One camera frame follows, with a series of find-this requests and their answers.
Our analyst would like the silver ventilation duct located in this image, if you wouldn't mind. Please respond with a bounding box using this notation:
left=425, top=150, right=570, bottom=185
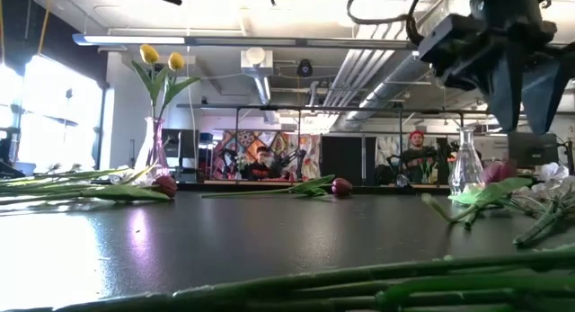
left=332, top=46, right=446, bottom=133

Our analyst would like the yellow artificial tulip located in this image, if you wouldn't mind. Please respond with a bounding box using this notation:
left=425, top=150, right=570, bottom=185
left=129, top=43, right=163, bottom=124
left=155, top=51, right=202, bottom=124

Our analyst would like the long overhead light bar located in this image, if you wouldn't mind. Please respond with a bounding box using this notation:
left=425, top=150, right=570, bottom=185
left=71, top=32, right=419, bottom=51

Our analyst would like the black round ceiling sensor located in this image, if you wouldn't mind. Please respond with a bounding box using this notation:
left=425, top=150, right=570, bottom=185
left=296, top=58, right=314, bottom=78

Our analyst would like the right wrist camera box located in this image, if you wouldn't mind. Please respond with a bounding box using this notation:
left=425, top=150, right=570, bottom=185
left=417, top=13, right=491, bottom=91

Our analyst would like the clear glass vase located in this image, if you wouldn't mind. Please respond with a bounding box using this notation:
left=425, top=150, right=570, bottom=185
left=447, top=128, right=486, bottom=197

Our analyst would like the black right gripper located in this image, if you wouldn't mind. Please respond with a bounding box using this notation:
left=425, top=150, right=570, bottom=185
left=438, top=0, right=575, bottom=136

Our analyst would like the colourful patchwork quilt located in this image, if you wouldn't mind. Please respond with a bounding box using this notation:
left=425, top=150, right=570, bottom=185
left=211, top=129, right=323, bottom=183

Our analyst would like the person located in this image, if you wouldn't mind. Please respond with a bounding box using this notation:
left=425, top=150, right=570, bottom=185
left=399, top=129, right=439, bottom=185
left=240, top=145, right=282, bottom=182

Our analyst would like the black partition panel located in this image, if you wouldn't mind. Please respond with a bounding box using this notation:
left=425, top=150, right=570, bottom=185
left=321, top=135, right=377, bottom=187

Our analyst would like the maroon artificial tulip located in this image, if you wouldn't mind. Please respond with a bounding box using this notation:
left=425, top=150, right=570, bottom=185
left=420, top=161, right=534, bottom=230
left=57, top=174, right=179, bottom=204
left=199, top=174, right=355, bottom=200

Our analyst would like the black computer monitor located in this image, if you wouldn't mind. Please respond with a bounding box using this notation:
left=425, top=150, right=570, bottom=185
left=507, top=131, right=560, bottom=167

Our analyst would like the yellow hanging strap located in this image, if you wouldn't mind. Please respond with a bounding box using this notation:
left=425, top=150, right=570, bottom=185
left=36, top=0, right=51, bottom=56

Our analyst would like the black metal rack frame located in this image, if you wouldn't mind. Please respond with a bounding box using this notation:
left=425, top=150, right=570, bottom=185
left=176, top=103, right=477, bottom=187

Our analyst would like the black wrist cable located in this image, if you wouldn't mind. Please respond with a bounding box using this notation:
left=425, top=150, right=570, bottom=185
left=345, top=0, right=423, bottom=46

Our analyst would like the white ceiling unit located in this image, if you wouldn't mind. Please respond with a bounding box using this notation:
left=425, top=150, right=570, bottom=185
left=240, top=46, right=274, bottom=77

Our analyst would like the purple glass vase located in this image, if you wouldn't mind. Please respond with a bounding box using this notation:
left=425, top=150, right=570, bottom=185
left=133, top=116, right=171, bottom=177

